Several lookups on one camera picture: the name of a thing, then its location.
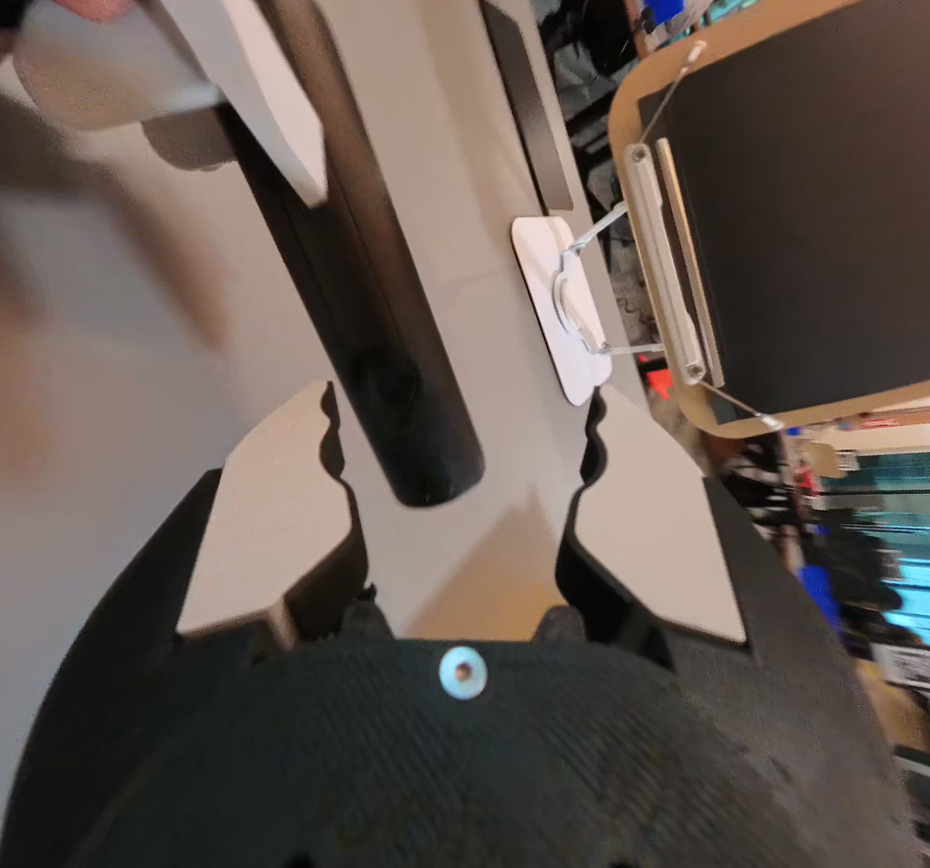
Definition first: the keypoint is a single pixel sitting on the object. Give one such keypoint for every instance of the grey desk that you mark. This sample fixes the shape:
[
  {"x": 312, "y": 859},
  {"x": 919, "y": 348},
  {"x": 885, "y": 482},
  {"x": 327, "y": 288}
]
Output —
[{"x": 436, "y": 119}]

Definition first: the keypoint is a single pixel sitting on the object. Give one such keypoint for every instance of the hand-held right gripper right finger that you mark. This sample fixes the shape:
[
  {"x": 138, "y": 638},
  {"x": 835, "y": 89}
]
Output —
[{"x": 654, "y": 534}]

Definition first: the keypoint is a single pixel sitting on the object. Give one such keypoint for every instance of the black flat pad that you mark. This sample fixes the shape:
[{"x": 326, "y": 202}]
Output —
[{"x": 537, "y": 134}]

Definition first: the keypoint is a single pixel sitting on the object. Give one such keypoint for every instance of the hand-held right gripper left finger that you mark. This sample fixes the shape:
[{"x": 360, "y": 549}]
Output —
[{"x": 276, "y": 519}]

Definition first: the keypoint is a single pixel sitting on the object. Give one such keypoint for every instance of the orange traffic cone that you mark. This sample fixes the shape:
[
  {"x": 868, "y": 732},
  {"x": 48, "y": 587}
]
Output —
[{"x": 660, "y": 385}]

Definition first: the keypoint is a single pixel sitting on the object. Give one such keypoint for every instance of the white tilting stand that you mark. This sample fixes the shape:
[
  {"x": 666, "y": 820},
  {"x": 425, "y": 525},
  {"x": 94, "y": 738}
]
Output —
[{"x": 552, "y": 287}]

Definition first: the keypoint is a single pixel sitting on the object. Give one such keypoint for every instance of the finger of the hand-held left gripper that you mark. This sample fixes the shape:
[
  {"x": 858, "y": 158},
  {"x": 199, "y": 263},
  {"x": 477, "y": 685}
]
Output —
[
  {"x": 240, "y": 69},
  {"x": 189, "y": 141}
]

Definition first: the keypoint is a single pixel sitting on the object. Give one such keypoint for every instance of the black remote control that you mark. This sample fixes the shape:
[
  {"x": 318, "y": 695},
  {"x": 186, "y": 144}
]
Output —
[{"x": 378, "y": 337}]

